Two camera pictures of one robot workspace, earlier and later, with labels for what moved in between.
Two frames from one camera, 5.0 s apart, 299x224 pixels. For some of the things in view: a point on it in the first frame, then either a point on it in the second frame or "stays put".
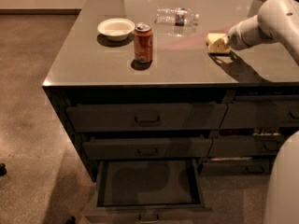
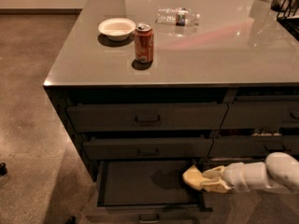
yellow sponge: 212,37 → 193,177
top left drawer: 147,116 stays put
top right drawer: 263,112 stays put
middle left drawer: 146,148 stays put
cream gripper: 235,40 → 234,176
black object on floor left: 3,170 stays put
